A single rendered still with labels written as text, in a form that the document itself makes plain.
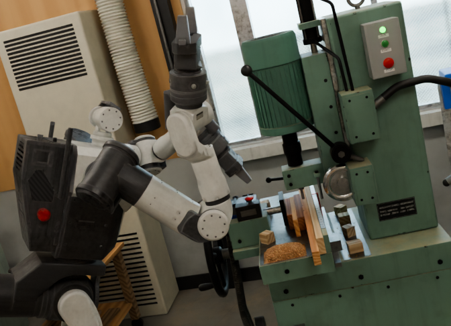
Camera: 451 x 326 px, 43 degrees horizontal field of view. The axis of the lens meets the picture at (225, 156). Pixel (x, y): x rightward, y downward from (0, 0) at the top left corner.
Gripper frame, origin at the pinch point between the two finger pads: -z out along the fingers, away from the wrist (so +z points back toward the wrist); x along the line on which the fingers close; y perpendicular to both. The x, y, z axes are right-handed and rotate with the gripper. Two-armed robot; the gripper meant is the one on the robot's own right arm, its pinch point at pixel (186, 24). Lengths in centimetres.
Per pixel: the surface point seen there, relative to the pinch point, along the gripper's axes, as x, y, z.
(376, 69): 36, 49, 19
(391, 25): 38, 52, 7
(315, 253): 3, 33, 61
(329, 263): 8, 37, 68
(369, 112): 31, 48, 31
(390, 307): 19, 59, 91
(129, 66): 173, -62, 59
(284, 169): 44, 24, 56
